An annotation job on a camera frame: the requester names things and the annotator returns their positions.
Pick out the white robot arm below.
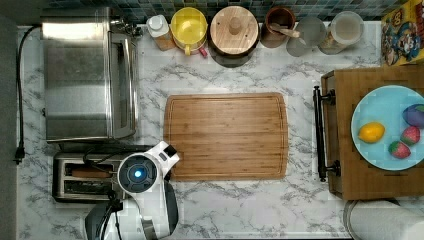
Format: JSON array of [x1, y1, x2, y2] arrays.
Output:
[[84, 141, 179, 240]]

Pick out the stainless steel toaster oven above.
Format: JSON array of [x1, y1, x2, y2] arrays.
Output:
[[41, 7, 140, 143]]

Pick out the bread slice in toaster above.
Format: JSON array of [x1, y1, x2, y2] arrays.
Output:
[[71, 168, 112, 179]]

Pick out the silver two-slot toaster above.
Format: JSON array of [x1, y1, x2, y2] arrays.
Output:
[[52, 152, 129, 203]]

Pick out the bamboo cutting board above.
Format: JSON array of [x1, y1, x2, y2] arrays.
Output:
[[163, 92, 289, 181]]

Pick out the round wooden lid canister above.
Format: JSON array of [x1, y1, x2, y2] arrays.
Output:
[[210, 6, 259, 55]]

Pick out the yellow mug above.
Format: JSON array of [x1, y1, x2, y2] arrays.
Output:
[[171, 7, 208, 58]]

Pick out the white capped spice bottle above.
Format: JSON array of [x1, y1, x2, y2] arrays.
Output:
[[147, 15, 176, 51]]

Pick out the wooden spoon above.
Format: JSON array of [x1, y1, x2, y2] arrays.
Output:
[[270, 23, 301, 38]]

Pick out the brown utensil holder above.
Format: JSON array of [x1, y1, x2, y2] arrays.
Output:
[[260, 6, 296, 48]]

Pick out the clear glass jar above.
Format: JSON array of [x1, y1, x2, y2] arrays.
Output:
[[286, 17, 327, 57]]

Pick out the wooden drawer box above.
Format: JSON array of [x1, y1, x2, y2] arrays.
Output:
[[319, 65, 424, 200]]

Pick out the yellow lemon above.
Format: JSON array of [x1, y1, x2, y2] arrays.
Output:
[[358, 122, 385, 143]]

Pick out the white lidded plastic container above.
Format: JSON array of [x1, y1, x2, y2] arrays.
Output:
[[318, 11, 364, 55]]

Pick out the light blue plate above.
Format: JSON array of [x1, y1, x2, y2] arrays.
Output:
[[351, 85, 424, 171]]

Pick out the white paper towel roll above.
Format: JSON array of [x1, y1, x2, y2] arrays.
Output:
[[343, 201, 424, 240]]

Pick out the red strawberry lower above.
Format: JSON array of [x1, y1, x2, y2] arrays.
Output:
[[388, 141, 411, 159]]

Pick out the red strawberry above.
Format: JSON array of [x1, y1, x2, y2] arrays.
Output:
[[400, 126, 421, 146], [388, 141, 411, 159]]

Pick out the red strawberry upper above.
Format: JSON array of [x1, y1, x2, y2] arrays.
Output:
[[400, 126, 421, 146]]

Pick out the purple toy fruit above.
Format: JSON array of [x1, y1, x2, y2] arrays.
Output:
[[402, 104, 424, 128]]

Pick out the colourful cereal box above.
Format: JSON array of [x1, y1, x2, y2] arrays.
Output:
[[381, 0, 424, 66]]

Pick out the black power cable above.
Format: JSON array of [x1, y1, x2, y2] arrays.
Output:
[[13, 24, 42, 165]]

